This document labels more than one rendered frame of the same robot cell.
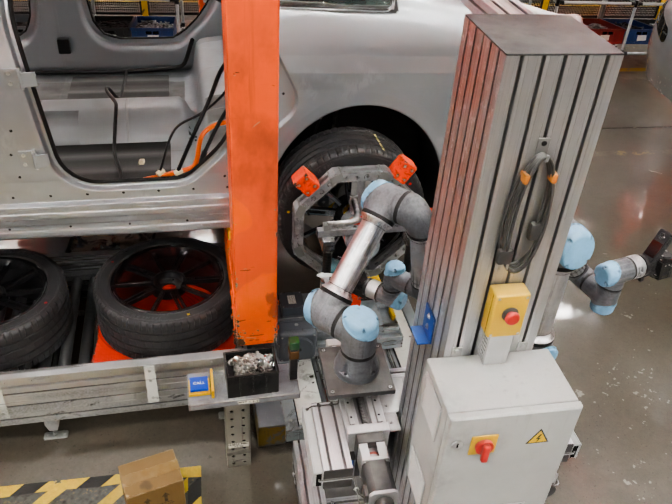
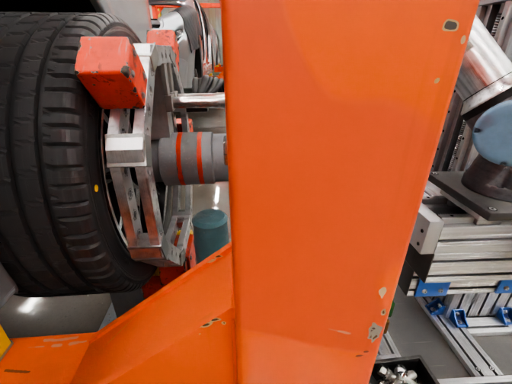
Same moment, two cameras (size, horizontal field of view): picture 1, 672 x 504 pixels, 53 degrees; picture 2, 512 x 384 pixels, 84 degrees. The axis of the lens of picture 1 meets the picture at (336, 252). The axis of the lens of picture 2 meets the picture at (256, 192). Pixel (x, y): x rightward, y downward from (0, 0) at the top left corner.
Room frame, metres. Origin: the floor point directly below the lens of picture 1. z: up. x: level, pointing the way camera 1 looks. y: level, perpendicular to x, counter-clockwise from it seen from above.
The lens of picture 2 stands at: (2.09, 0.60, 1.10)
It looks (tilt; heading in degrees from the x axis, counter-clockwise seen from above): 26 degrees down; 279
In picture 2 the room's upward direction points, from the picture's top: straight up
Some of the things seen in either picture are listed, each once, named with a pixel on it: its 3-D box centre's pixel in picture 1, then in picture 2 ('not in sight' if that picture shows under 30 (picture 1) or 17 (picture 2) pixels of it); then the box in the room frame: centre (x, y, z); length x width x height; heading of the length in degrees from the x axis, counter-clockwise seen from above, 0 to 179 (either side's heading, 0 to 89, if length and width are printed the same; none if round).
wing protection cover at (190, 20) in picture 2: not in sight; (186, 27); (3.49, -3.00, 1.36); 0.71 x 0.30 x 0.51; 104
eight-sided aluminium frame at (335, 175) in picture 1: (355, 224); (165, 159); (2.44, -0.07, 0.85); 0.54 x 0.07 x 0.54; 104
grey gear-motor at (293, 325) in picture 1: (291, 329); not in sight; (2.40, 0.19, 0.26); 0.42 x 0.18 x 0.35; 14
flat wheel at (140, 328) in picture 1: (169, 296); not in sight; (2.43, 0.76, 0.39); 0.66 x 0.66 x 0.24
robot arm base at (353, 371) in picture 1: (357, 357); (507, 168); (1.62, -0.09, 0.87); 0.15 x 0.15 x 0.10
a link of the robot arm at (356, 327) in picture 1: (358, 330); not in sight; (1.63, -0.09, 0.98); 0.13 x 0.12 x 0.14; 54
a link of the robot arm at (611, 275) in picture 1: (614, 272); not in sight; (1.73, -0.87, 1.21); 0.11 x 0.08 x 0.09; 116
